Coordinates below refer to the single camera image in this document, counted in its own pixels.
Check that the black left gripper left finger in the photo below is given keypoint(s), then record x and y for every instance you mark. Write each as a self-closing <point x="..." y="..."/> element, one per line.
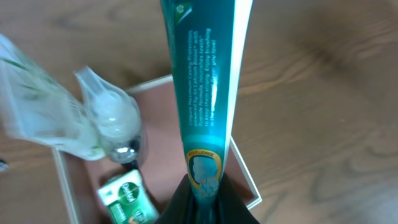
<point x="181" y="208"/>

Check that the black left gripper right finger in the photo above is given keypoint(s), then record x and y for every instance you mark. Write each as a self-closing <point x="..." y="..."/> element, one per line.
<point x="230" y="209"/>

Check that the green toothpaste tube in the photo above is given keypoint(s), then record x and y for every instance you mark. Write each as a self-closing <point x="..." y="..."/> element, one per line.
<point x="206" y="41"/>

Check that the clear foam pump bottle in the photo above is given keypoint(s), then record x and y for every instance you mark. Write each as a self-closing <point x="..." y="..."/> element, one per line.
<point x="116" y="115"/>

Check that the green white soap box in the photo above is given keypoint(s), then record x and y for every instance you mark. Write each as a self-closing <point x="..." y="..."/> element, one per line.
<point x="126" y="199"/>

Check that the white Pantene tube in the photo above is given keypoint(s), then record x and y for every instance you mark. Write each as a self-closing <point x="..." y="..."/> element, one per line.
<point x="36" y="108"/>

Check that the white cardboard box pink inside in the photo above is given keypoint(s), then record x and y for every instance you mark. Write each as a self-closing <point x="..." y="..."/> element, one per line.
<point x="161" y="164"/>

